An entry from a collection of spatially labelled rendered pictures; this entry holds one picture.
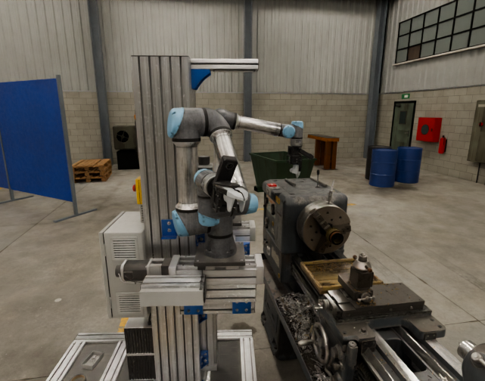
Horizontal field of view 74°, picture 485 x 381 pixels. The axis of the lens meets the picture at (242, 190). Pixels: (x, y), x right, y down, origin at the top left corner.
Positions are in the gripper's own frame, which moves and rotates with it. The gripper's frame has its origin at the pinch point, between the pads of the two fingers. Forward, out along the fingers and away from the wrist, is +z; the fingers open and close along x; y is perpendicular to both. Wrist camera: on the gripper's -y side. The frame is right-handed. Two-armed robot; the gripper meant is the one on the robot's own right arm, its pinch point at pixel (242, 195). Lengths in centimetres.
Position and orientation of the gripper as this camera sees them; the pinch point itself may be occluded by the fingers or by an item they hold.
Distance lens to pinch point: 83.7
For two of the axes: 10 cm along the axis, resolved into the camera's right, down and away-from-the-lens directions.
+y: -1.3, 9.7, 1.9
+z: 4.0, 2.2, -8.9
